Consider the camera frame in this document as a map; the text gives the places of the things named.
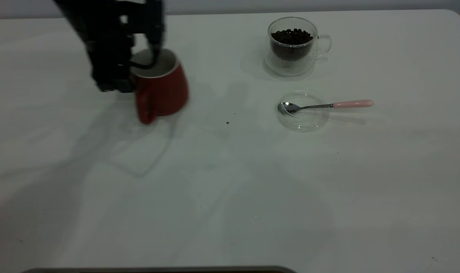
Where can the double-walled clear glass cup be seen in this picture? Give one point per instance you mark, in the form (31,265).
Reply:
(290,64)

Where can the pile of coffee beans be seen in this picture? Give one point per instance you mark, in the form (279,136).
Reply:
(292,41)

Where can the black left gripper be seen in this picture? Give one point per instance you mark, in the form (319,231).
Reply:
(108,22)

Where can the red ceramic mug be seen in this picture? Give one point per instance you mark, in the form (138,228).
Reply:
(165,94)

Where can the round clear glass dish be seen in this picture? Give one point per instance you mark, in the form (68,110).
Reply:
(302,119)

